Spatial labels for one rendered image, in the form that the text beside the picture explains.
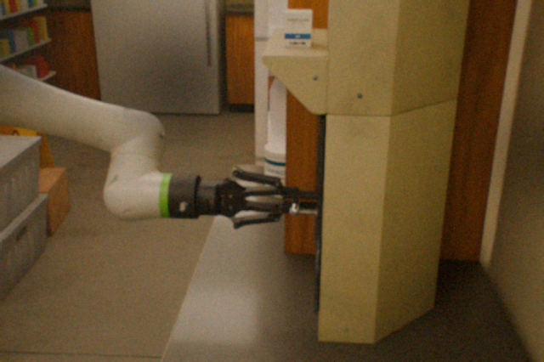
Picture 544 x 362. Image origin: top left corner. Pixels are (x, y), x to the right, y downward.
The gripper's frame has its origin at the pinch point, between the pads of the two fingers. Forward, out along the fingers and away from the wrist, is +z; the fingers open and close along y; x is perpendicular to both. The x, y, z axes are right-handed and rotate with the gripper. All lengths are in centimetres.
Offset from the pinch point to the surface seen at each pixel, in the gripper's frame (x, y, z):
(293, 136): 26.1, 5.4, -2.4
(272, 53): -8.3, 31.0, -5.3
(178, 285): 165, -119, -64
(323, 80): -11.0, 27.1, 3.7
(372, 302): -10.8, -16.5, 14.8
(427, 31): -5.4, 34.7, 21.2
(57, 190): 232, -97, -151
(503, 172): 28, -3, 48
